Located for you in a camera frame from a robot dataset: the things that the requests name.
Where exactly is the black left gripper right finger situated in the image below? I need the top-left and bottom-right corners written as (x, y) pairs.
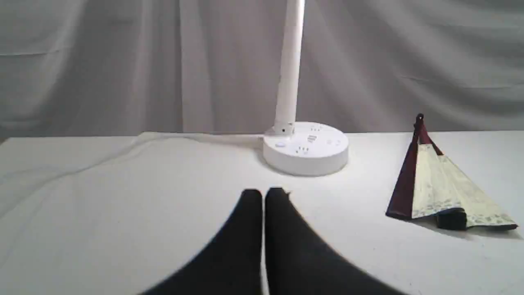
top-left (264, 187), bottom-right (401, 295)

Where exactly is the white desk lamp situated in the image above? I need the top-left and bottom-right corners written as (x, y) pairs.
top-left (262, 0), bottom-right (349, 176)

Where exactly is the cream paper folding fan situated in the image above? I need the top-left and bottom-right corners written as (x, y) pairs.
top-left (385, 113), bottom-right (518, 230)

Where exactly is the grey backdrop curtain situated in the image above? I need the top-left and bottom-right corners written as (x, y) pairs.
top-left (0, 0), bottom-right (524, 138)

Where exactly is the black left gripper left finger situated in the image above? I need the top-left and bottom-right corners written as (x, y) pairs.
top-left (144, 189), bottom-right (263, 295)

